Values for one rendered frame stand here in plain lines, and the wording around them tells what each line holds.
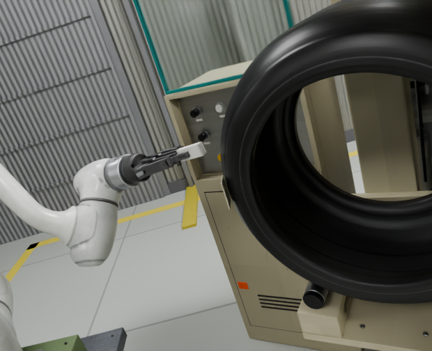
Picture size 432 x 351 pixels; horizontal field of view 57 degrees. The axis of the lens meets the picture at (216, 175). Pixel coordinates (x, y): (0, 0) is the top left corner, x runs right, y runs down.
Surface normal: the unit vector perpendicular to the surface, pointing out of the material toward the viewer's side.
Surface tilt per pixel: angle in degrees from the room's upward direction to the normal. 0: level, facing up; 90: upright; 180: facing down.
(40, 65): 90
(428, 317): 0
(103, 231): 72
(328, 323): 90
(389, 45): 80
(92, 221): 61
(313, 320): 90
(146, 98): 90
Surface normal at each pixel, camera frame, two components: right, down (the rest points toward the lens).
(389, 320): -0.29, -0.89
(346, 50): -0.47, 0.29
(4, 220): 0.02, 0.37
